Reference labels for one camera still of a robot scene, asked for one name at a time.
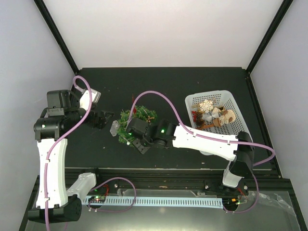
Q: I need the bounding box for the white plastic basket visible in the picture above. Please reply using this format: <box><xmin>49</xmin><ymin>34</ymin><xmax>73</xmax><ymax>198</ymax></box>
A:
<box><xmin>173</xmin><ymin>90</ymin><xmax>254</xmax><ymax>161</ymax></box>

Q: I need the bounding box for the red star ornament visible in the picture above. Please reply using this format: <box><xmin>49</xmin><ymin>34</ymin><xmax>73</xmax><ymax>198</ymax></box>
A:
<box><xmin>132</xmin><ymin>94</ymin><xmax>137</xmax><ymax>116</ymax></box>

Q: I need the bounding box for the small green christmas tree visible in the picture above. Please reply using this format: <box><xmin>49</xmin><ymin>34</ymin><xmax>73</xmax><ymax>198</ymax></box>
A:
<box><xmin>117</xmin><ymin>106</ymin><xmax>158</xmax><ymax>146</ymax></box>

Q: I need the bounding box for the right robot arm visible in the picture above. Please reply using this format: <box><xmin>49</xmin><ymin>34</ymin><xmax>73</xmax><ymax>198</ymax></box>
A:
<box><xmin>126</xmin><ymin>118</ymin><xmax>254</xmax><ymax>194</ymax></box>

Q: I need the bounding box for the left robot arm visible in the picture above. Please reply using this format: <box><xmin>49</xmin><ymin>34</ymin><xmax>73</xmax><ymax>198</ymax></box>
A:
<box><xmin>28</xmin><ymin>90</ymin><xmax>114</xmax><ymax>223</ymax></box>

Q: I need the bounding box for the pine cone ornament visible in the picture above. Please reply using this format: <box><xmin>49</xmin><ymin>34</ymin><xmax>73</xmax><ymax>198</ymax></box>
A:
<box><xmin>195</xmin><ymin>112</ymin><xmax>205</xmax><ymax>127</ymax></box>

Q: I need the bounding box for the left circuit board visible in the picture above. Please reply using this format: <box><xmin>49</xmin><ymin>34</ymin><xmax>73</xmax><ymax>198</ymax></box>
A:
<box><xmin>88</xmin><ymin>195</ymin><xmax>106</xmax><ymax>203</ymax></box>

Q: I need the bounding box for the circuit board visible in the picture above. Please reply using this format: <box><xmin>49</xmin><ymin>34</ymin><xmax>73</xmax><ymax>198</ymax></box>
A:
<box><xmin>222</xmin><ymin>198</ymin><xmax>248</xmax><ymax>205</ymax></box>
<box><xmin>88</xmin><ymin>195</ymin><xmax>106</xmax><ymax>203</ymax></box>

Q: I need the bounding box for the white snowflake ornament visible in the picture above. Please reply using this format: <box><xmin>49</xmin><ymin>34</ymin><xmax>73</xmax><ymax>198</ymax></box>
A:
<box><xmin>199</xmin><ymin>100</ymin><xmax>214</xmax><ymax>113</ymax></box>

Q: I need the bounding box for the white mesh bow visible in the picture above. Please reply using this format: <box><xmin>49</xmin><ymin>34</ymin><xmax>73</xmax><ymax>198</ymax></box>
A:
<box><xmin>203</xmin><ymin>107</ymin><xmax>225</xmax><ymax>122</ymax></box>

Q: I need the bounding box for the snowman doll ornament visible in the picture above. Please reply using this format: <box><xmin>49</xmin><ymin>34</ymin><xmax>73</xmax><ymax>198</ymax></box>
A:
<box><xmin>213</xmin><ymin>110</ymin><xmax>236</xmax><ymax>127</ymax></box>

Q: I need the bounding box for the right circuit board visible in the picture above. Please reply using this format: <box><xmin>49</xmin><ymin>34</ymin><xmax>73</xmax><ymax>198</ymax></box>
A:
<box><xmin>222</xmin><ymin>198</ymin><xmax>248</xmax><ymax>205</ymax></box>

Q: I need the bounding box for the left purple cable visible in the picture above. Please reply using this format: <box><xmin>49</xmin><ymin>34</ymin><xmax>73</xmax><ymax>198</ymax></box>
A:
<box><xmin>44</xmin><ymin>76</ymin><xmax>137</xmax><ymax>231</ymax></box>

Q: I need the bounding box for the purple cable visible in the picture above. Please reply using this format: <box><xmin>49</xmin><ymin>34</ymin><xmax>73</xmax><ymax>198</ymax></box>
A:
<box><xmin>126</xmin><ymin>90</ymin><xmax>276</xmax><ymax>214</ymax></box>
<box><xmin>44</xmin><ymin>76</ymin><xmax>137</xmax><ymax>231</ymax></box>

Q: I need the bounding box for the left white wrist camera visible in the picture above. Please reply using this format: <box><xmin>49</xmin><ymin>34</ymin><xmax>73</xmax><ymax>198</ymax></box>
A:
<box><xmin>79</xmin><ymin>89</ymin><xmax>101</xmax><ymax>110</ymax></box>

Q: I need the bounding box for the white slotted cable duct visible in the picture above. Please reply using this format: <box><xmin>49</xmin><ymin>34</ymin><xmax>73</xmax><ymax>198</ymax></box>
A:
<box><xmin>82</xmin><ymin>196</ymin><xmax>223</xmax><ymax>209</ymax></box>

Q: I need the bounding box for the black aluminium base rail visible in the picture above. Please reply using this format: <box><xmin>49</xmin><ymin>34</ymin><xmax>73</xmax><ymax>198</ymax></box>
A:
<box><xmin>65</xmin><ymin>168</ymin><xmax>294</xmax><ymax>197</ymax></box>

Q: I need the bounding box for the left black frame post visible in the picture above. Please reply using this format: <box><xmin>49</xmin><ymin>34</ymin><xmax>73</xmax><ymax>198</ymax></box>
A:
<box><xmin>33</xmin><ymin>0</ymin><xmax>79</xmax><ymax>74</ymax></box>

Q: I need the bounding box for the black frame post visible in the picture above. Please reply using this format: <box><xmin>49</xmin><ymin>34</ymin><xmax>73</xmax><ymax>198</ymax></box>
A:
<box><xmin>33</xmin><ymin>0</ymin><xmax>79</xmax><ymax>74</ymax></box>
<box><xmin>246</xmin><ymin>0</ymin><xmax>293</xmax><ymax>75</ymax></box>

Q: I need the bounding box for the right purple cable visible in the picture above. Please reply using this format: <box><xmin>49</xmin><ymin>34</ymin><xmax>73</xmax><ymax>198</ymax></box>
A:
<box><xmin>126</xmin><ymin>90</ymin><xmax>276</xmax><ymax>214</ymax></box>

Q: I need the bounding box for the right black frame post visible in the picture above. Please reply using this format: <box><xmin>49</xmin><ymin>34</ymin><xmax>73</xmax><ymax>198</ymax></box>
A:
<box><xmin>246</xmin><ymin>0</ymin><xmax>293</xmax><ymax>75</ymax></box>

